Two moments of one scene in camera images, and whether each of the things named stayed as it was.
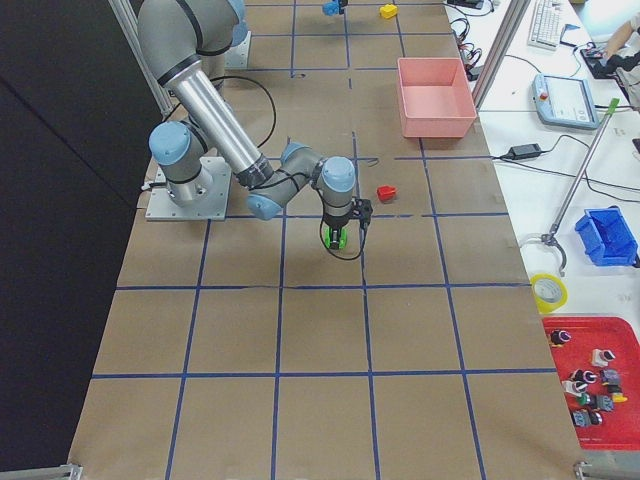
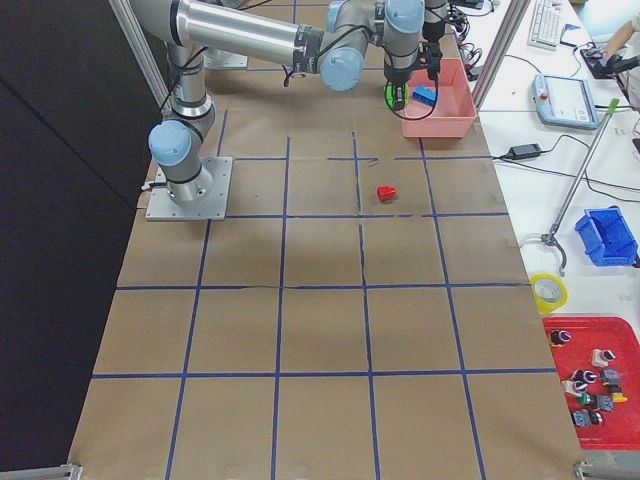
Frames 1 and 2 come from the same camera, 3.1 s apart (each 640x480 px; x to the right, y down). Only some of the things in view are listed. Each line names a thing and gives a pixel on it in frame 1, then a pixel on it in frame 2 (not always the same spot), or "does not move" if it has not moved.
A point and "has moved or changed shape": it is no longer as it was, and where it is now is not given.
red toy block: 385,193 does not move
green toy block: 342,239 → 389,95
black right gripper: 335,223 → 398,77
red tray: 598,358 does not move
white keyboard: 545,26 does not move
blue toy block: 331,8 has moved or changed shape
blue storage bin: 607,238 does not move
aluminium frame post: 511,25 does not move
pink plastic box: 435,97 does not move
